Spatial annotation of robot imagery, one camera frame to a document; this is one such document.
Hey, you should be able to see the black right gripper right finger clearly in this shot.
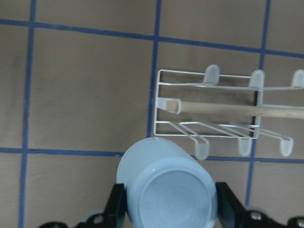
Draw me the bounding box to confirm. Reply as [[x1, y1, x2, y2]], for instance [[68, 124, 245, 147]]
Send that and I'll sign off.
[[216, 182, 304, 228]]

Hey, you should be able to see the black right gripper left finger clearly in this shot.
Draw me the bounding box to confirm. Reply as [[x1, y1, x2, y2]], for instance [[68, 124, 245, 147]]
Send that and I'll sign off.
[[38, 182, 130, 228]]

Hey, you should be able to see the light blue cup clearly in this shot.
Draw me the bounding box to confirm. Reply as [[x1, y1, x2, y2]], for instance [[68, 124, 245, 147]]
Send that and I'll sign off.
[[116, 137, 218, 228]]

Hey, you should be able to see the white wire cup rack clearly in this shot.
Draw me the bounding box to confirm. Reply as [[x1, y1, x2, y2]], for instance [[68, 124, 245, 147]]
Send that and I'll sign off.
[[153, 65, 304, 160]]

